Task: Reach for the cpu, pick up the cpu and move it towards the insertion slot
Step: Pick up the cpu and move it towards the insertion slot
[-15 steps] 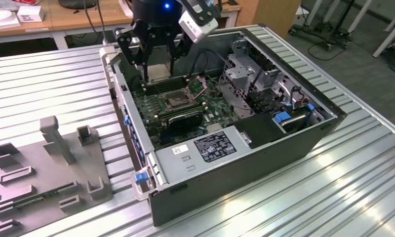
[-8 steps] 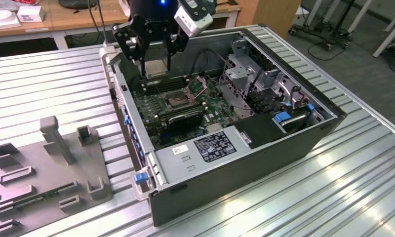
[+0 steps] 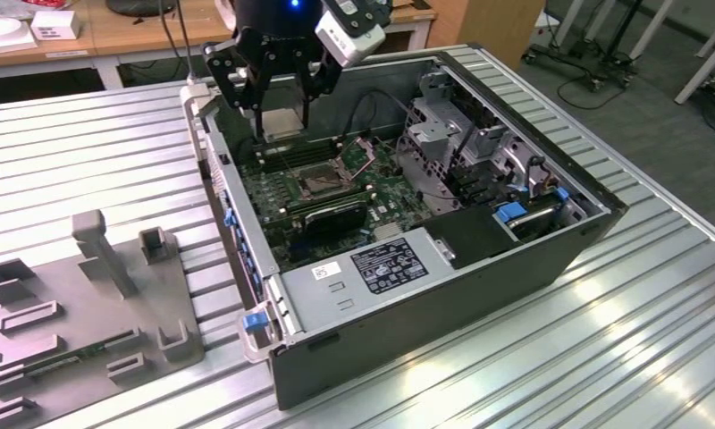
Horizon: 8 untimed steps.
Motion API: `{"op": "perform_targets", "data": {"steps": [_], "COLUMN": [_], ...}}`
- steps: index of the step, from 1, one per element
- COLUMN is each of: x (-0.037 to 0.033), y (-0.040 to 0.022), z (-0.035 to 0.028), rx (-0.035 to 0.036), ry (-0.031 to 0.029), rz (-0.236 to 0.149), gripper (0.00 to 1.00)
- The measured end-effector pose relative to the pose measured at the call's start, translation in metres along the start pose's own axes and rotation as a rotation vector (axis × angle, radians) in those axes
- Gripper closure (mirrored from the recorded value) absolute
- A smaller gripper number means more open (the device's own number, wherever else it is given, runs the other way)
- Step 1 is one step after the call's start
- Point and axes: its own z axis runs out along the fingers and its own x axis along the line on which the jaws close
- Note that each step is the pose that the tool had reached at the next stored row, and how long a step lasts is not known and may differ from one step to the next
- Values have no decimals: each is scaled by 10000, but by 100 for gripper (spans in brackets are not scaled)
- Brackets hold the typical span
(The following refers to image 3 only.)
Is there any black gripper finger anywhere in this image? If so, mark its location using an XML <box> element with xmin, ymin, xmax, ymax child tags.
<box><xmin>204</xmin><ymin>38</ymin><xmax>274</xmax><ymax>135</ymax></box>
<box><xmin>294</xmin><ymin>44</ymin><xmax>345</xmax><ymax>124</ymax></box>

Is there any silver CPU green edge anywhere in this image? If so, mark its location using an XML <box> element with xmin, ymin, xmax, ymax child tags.
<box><xmin>260</xmin><ymin>108</ymin><xmax>306</xmax><ymax>143</ymax></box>

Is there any RAM slot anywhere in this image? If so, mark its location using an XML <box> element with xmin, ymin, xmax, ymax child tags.
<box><xmin>256</xmin><ymin>141</ymin><xmax>340</xmax><ymax>158</ymax></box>
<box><xmin>262</xmin><ymin>151</ymin><xmax>341</xmax><ymax>171</ymax></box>

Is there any CPU socket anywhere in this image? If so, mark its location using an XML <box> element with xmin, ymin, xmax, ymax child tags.
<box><xmin>294</xmin><ymin>164</ymin><xmax>352</xmax><ymax>203</ymax></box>

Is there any metal socket cover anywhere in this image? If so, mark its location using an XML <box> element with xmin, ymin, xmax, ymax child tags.
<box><xmin>332</xmin><ymin>137</ymin><xmax>380</xmax><ymax>178</ymax></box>

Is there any wooden desk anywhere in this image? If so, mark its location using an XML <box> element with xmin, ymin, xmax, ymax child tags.
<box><xmin>0</xmin><ymin>0</ymin><xmax>440</xmax><ymax>90</ymax></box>

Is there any black monitor base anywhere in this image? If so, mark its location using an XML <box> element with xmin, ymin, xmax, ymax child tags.
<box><xmin>105</xmin><ymin>0</ymin><xmax>178</xmax><ymax>16</ymax></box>

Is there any grey metal drive cage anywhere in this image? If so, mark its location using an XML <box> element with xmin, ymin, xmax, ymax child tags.
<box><xmin>402</xmin><ymin>70</ymin><xmax>508</xmax><ymax>180</ymax></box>

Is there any green motherboard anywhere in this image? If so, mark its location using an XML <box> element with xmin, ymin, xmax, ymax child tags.
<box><xmin>237</xmin><ymin>133</ymin><xmax>433</xmax><ymax>272</ymax></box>

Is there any wooden cabinet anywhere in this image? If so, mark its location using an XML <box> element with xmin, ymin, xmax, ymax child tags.
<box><xmin>455</xmin><ymin>0</ymin><xmax>543</xmax><ymax>71</ymax></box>

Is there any white labelled box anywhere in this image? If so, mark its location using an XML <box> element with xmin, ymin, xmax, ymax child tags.
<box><xmin>29</xmin><ymin>9</ymin><xmax>82</xmax><ymax>42</ymax></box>

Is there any black oval fan shroud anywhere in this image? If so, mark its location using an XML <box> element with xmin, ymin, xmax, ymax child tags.
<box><xmin>300</xmin><ymin>199</ymin><xmax>369</xmax><ymax>239</ymax></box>

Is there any white round dish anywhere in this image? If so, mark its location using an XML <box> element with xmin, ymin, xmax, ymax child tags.
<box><xmin>0</xmin><ymin>15</ymin><xmax>38</xmax><ymax>51</ymax></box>

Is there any black plastic drive cover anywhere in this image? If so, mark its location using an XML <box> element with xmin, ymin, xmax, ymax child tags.
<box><xmin>423</xmin><ymin>206</ymin><xmax>519</xmax><ymax>270</ymax></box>

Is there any blue disk carrier latch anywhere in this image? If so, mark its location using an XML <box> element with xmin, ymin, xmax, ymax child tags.
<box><xmin>492</xmin><ymin>201</ymin><xmax>527</xmax><ymax>225</ymax></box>

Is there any black wheeled cart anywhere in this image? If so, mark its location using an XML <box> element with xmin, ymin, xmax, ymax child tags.
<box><xmin>521</xmin><ymin>0</ymin><xmax>643</xmax><ymax>93</ymax></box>

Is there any grey power supply with label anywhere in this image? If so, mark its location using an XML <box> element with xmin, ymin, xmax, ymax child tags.
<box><xmin>272</xmin><ymin>226</ymin><xmax>459</xmax><ymax>337</ymax></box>

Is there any grey plastic parts rack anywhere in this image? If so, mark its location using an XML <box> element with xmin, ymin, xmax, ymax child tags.
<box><xmin>0</xmin><ymin>208</ymin><xmax>206</xmax><ymax>425</ymax></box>

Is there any black grey PC case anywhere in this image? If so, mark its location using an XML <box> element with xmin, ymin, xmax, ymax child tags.
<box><xmin>177</xmin><ymin>42</ymin><xmax>628</xmax><ymax>412</ymax></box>

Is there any white table leg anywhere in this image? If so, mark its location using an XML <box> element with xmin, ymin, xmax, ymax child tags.
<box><xmin>672</xmin><ymin>0</ymin><xmax>715</xmax><ymax>105</ymax></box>

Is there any green RAM stick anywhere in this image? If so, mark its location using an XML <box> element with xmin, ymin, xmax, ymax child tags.
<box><xmin>22</xmin><ymin>342</ymin><xmax>109</xmax><ymax>374</ymax></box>

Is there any black cable white connector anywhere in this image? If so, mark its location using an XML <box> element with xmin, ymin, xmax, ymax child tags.
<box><xmin>174</xmin><ymin>0</ymin><xmax>204</xmax><ymax>89</ymax></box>

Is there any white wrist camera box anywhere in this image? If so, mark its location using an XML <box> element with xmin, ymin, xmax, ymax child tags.
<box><xmin>313</xmin><ymin>0</ymin><xmax>389</xmax><ymax>62</ymax></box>

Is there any black looped wire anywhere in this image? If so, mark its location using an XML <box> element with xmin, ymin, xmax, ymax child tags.
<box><xmin>340</xmin><ymin>88</ymin><xmax>408</xmax><ymax>139</ymax></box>

